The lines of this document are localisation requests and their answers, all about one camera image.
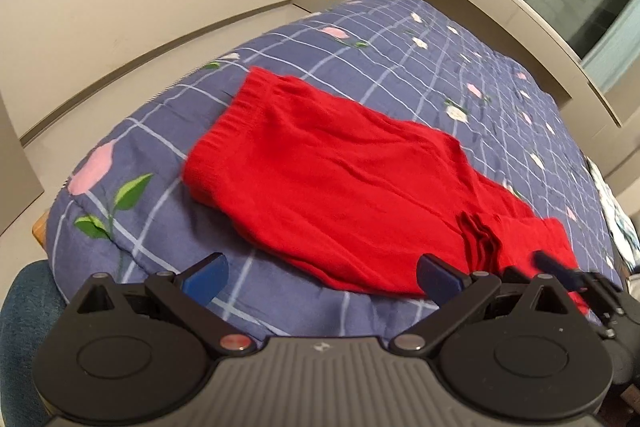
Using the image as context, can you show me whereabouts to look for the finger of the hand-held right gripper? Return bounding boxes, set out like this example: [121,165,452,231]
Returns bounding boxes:
[502,265,534,284]
[533,249,609,293]

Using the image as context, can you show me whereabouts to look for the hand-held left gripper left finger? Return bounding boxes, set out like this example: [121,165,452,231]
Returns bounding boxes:
[62,252,256,358]

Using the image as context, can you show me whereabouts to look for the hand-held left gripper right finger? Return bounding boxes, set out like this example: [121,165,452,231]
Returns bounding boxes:
[389,253,581,357]

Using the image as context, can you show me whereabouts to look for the red pants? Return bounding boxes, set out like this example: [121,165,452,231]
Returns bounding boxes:
[181,67,591,313]

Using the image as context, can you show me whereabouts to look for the light floral pillow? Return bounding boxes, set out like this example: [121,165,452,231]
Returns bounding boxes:
[585,157,640,268]

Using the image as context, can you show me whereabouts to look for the blue cloth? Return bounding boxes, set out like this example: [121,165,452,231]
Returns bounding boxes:
[0,259,68,427]

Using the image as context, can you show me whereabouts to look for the light blue curtain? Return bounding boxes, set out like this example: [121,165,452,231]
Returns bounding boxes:
[582,4,640,95]

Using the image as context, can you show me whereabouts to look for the blue floral checked blanket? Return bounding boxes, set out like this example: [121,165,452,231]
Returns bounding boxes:
[42,0,618,343]

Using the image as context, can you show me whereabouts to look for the wooden bed frame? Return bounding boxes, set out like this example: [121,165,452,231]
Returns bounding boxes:
[31,212,51,258]

